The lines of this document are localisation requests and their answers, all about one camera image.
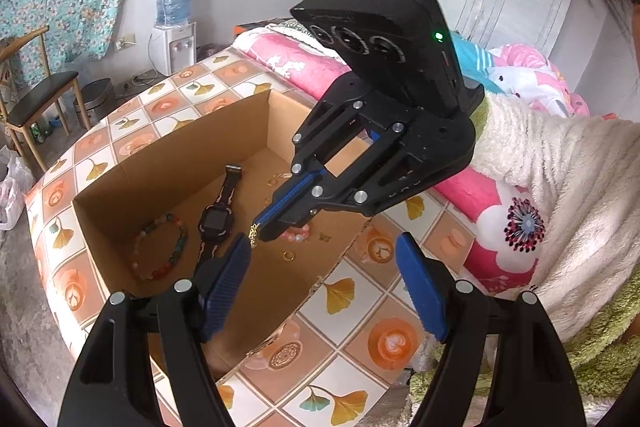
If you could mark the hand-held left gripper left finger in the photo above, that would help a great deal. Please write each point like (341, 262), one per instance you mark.
(225, 292)

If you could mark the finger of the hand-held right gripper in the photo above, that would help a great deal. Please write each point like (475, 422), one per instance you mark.
(300, 221)
(290, 202)

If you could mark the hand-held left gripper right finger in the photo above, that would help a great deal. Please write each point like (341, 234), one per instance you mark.
(420, 287)

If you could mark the purple smartwatch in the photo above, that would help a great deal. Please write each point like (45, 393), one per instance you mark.
(215, 222)

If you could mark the brown cardboard box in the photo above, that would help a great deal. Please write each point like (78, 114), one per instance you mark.
(125, 187)

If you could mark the person's right forearm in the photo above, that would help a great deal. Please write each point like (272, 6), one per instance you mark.
(550, 167)

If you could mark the blue pillow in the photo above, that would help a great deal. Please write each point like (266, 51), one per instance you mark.
(472, 57)

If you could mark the grey patterned blanket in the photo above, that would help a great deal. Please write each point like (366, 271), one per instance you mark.
(287, 28)

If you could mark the orange box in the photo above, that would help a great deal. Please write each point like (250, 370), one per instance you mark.
(247, 27)

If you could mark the white water dispenser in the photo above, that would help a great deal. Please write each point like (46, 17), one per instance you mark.
(172, 52)

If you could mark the black trash can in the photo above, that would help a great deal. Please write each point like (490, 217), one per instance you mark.
(95, 99)

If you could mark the white plastic bag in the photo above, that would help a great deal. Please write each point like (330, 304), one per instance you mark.
(12, 197)

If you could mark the green can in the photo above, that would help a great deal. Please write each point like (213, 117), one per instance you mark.
(38, 134)

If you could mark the wooden chair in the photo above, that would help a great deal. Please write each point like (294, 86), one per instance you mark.
(42, 97)

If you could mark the white wall socket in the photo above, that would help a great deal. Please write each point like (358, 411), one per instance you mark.
(125, 42)

